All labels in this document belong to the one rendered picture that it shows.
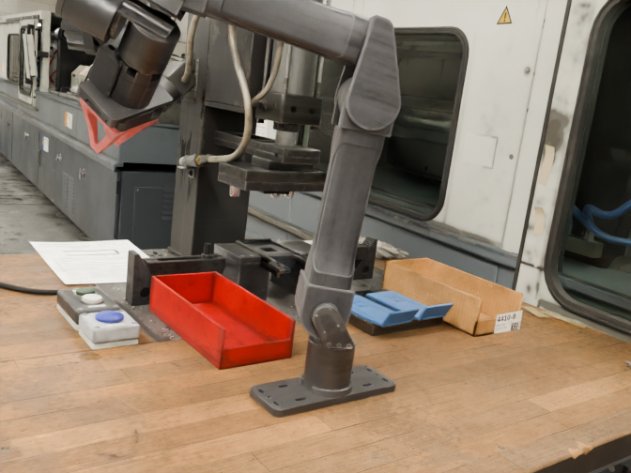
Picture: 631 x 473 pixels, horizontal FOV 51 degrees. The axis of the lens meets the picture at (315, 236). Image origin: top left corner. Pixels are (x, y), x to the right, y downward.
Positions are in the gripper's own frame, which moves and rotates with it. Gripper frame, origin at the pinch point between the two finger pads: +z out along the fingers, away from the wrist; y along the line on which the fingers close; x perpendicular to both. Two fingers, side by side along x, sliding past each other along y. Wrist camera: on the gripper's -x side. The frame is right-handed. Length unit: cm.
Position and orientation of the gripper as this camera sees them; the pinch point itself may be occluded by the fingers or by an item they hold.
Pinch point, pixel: (106, 142)
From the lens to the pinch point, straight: 92.0
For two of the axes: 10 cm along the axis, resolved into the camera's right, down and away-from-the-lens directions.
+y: -5.3, 4.0, -7.5
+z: -4.9, 5.8, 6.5
